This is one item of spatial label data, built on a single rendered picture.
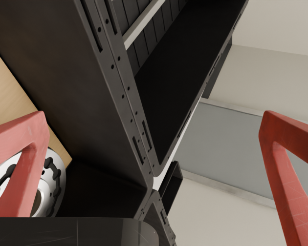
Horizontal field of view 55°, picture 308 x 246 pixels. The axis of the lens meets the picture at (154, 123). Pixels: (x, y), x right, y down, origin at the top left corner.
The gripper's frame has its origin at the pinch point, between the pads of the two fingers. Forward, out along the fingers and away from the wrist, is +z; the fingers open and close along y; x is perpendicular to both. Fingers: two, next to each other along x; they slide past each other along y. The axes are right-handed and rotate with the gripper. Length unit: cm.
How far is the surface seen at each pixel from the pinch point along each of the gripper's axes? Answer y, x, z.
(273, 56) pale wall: -159, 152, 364
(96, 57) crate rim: 3.5, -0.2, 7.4
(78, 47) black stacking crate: 4.6, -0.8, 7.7
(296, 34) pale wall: -176, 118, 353
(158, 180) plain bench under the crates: -2, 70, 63
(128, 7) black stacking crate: 3.3, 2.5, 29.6
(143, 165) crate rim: 1.1, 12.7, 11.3
